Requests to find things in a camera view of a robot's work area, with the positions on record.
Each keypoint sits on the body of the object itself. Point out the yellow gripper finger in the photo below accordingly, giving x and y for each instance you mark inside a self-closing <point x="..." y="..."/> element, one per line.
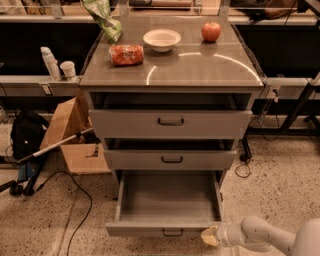
<point x="209" y="236"/>

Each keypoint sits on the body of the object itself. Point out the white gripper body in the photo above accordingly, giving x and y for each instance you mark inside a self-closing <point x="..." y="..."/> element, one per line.
<point x="222" y="234"/>

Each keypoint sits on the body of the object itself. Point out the grey bottom drawer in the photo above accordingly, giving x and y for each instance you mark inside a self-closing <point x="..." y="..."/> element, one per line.
<point x="169" y="204"/>

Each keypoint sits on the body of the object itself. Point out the grey drawer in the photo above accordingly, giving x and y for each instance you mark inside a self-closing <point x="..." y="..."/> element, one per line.
<point x="169" y="204"/>
<point x="168" y="154"/>
<point x="167" y="115"/>

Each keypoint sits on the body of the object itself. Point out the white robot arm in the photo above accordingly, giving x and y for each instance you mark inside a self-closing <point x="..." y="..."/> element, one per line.
<point x="256" y="234"/>

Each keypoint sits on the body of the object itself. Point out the grey middle drawer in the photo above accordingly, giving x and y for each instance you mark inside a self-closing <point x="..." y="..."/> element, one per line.
<point x="168" y="154"/>

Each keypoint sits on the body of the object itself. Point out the grey drawer cabinet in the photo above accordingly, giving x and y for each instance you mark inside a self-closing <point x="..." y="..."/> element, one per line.
<point x="192" y="66"/>

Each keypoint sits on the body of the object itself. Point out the grey top drawer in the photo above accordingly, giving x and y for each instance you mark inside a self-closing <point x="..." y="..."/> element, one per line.
<point x="167" y="115"/>

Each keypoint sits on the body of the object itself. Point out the brown cardboard box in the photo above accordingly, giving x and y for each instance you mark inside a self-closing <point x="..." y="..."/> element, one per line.
<point x="82" y="154"/>

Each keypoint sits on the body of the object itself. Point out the white bowl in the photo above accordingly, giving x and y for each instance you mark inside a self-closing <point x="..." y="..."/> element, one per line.
<point x="161" y="40"/>

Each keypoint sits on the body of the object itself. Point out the orange snack packet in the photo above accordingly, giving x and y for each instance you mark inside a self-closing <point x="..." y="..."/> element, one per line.
<point x="124" y="55"/>

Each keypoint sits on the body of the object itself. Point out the red apple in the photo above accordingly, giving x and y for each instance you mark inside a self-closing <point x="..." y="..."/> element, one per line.
<point x="211" y="31"/>

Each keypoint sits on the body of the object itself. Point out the black backpack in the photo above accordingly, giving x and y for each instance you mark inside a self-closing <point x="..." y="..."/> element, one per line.
<point x="27" y="133"/>

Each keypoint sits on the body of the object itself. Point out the white paper cup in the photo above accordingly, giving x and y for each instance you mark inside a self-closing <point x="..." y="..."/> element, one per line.
<point x="68" y="68"/>

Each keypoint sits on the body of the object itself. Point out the white plastic bottle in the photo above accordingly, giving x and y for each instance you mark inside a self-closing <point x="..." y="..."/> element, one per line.
<point x="51" y="63"/>

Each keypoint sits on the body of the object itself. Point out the green chip bag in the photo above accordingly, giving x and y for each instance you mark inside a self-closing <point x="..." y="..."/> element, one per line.
<point x="100" y="10"/>

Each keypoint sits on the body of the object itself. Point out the black table leg frame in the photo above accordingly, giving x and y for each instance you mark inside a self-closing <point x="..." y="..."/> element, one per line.
<point x="294" y="108"/>

